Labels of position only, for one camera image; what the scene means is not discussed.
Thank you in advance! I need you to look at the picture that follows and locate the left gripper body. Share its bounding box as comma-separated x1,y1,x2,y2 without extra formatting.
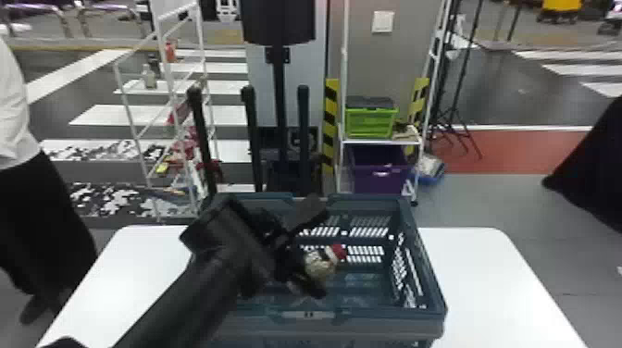
263,213,308,289

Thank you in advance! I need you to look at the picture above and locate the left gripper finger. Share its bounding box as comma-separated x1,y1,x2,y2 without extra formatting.
290,193,332,235
287,274,329,300

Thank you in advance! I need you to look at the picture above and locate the beige bottle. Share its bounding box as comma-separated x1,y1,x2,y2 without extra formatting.
303,242,349,284

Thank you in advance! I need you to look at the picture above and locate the blue basket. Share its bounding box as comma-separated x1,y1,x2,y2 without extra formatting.
207,191,449,348

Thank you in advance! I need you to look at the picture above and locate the purple crate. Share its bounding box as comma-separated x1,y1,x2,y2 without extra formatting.
348,144,412,196

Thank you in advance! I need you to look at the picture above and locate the white shelf trolley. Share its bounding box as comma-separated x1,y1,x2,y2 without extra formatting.
336,0,425,202

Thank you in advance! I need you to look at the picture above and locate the green crate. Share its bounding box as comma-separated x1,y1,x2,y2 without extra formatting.
344,95,400,140

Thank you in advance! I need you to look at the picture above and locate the black tripod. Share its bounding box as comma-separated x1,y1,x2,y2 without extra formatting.
429,0,484,159

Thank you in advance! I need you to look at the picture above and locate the person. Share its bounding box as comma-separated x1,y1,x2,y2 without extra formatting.
0,35,99,327

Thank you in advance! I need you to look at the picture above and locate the yellow black striped post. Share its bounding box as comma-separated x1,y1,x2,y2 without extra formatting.
321,77,342,177

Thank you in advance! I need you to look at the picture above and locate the white wire rack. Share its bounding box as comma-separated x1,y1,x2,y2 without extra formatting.
112,0,221,224

